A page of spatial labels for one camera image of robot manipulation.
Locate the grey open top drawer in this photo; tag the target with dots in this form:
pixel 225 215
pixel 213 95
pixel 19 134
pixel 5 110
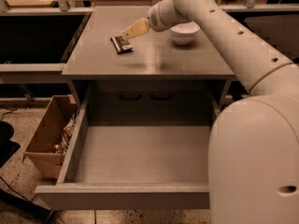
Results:
pixel 143 154

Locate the black drawer handle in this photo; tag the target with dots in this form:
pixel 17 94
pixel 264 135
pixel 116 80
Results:
pixel 161 95
pixel 130 95

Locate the black left drawer handle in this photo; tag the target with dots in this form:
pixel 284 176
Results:
pixel 130 95

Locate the brown cardboard box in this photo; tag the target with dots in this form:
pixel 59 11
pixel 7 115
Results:
pixel 43 148

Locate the grey cabinet with top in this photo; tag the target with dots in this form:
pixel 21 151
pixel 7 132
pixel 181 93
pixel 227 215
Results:
pixel 155 58

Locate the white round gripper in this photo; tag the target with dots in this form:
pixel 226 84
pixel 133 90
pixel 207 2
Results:
pixel 153 19

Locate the black right drawer handle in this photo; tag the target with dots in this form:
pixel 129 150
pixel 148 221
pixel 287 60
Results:
pixel 161 95

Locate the dark chocolate rxbar wrapper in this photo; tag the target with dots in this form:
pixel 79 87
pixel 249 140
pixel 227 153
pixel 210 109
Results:
pixel 121 44

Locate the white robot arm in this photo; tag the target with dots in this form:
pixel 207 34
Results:
pixel 253 151

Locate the white ceramic bowl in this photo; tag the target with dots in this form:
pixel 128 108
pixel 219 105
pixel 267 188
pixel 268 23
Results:
pixel 184 33

